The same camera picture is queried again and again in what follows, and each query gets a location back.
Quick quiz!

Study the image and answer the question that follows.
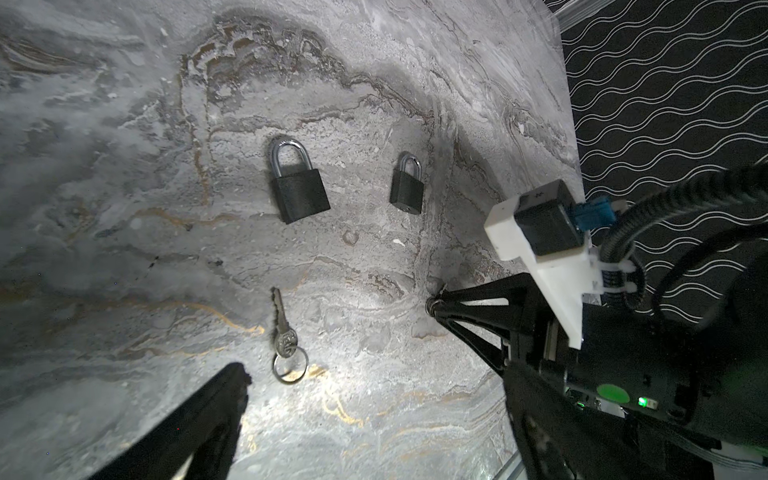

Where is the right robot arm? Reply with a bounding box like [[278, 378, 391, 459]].
[[426, 257, 767, 479]]

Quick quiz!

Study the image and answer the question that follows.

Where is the silver key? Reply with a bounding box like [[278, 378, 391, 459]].
[[272, 287, 309, 385]]

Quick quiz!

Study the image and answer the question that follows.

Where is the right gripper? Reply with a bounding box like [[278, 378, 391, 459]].
[[425, 273, 767, 479]]

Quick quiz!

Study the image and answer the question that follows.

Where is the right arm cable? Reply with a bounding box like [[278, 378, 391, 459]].
[[599, 164, 768, 310]]

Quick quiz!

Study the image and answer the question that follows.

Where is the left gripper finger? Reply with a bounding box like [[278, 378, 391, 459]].
[[92, 362, 251, 479]]

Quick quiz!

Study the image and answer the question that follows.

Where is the black padlock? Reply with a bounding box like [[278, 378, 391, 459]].
[[270, 136, 331, 224], [389, 152, 424, 215]]

